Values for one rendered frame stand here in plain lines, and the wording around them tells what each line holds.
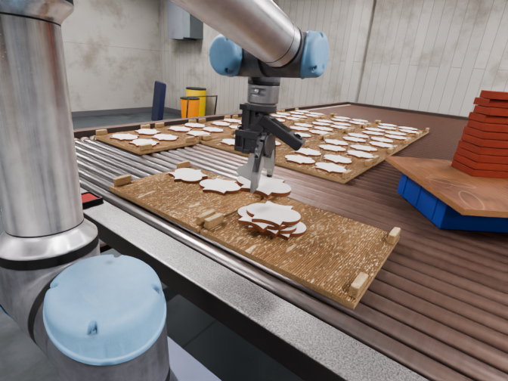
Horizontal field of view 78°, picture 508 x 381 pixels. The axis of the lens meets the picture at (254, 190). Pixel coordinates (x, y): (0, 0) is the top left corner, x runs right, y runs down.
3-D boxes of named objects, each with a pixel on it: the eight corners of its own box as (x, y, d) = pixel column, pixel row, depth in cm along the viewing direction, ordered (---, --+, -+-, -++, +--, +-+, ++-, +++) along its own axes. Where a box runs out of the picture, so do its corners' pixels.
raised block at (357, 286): (356, 300, 60) (359, 289, 59) (347, 295, 61) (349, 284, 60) (367, 285, 64) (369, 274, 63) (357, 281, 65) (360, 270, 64)
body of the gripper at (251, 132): (246, 147, 84) (249, 100, 80) (276, 153, 81) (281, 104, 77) (233, 153, 77) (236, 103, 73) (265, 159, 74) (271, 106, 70)
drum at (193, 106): (176, 127, 670) (175, 97, 647) (190, 125, 701) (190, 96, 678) (189, 130, 649) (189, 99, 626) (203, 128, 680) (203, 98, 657)
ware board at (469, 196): (650, 227, 81) (654, 220, 81) (462, 215, 80) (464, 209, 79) (505, 168, 128) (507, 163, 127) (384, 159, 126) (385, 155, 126)
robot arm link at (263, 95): (283, 85, 75) (272, 87, 68) (282, 106, 77) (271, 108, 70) (255, 83, 77) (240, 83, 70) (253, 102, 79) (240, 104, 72)
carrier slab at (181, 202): (197, 233, 82) (197, 228, 81) (109, 190, 104) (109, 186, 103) (271, 196, 109) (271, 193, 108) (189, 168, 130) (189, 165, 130)
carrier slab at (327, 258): (353, 310, 60) (354, 303, 59) (199, 234, 82) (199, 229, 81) (398, 240, 86) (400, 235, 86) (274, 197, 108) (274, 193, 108)
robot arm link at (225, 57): (252, 29, 54) (284, 36, 62) (204, 32, 60) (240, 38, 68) (251, 78, 56) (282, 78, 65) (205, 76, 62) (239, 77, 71)
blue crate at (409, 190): (539, 236, 95) (552, 205, 91) (438, 230, 94) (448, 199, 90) (472, 196, 123) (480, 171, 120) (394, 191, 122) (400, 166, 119)
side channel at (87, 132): (10, 159, 146) (6, 139, 142) (6, 156, 149) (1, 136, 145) (347, 108, 449) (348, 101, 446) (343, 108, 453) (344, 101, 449)
